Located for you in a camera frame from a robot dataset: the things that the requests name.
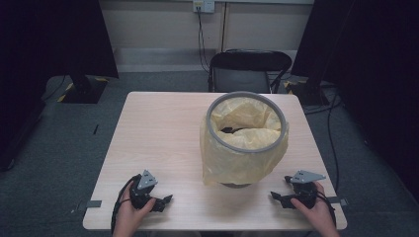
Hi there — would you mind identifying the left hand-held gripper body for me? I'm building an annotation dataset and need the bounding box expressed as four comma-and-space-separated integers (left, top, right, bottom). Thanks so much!
128, 169, 159, 210

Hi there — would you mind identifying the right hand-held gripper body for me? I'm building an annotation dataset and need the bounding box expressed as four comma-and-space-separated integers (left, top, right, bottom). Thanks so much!
284, 170, 327, 210

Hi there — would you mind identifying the translucent grey ribbed bin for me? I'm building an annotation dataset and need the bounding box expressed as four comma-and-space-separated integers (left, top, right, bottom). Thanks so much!
221, 182, 253, 190

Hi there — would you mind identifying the yellow plastic bin bag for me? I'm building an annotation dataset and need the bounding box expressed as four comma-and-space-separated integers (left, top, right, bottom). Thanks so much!
200, 97, 291, 187

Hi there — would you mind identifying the grey plastic ring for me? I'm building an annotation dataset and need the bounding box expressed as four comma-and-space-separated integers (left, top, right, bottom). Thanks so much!
206, 91, 289, 154

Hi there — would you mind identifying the person's right hand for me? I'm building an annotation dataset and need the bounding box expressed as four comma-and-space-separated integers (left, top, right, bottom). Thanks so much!
290, 181, 337, 233

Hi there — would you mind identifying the person's left hand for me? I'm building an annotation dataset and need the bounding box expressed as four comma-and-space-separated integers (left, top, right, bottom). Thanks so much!
113, 182, 157, 231

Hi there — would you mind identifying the grey tape strip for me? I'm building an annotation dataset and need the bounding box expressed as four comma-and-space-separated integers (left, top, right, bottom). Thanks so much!
76, 199, 103, 212
327, 196, 350, 207

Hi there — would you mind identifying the black scrap in bag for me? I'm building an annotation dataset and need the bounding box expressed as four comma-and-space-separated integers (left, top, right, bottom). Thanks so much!
220, 125, 244, 134

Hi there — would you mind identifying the black stand base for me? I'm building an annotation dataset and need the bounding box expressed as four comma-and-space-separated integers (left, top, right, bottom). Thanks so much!
285, 78, 331, 107
60, 74, 110, 105

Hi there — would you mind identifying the black folding chair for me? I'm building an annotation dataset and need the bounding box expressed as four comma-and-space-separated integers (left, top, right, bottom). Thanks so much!
208, 48, 293, 94

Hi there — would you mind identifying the black curtain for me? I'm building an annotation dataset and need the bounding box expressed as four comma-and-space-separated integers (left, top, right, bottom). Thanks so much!
291, 0, 419, 200
0, 0, 120, 172

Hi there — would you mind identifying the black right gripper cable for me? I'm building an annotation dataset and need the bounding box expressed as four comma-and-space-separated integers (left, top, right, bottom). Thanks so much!
315, 190, 338, 229

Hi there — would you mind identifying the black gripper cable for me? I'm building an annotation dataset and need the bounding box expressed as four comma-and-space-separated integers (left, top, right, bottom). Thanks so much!
111, 174, 141, 234
315, 190, 338, 229

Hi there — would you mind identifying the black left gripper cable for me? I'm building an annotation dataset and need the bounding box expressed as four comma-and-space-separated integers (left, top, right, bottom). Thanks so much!
111, 174, 141, 234

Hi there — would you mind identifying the thin black floor cable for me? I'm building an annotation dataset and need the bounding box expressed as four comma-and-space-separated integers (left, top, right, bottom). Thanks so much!
42, 74, 67, 102

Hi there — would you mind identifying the black socket cable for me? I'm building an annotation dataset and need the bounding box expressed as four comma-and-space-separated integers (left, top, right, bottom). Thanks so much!
197, 8, 211, 74

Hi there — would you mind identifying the thin wall cable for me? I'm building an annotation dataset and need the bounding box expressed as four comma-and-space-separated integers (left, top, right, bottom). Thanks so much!
220, 2, 229, 52

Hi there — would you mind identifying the white wall socket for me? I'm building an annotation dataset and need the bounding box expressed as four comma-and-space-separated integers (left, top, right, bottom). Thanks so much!
192, 0, 215, 14

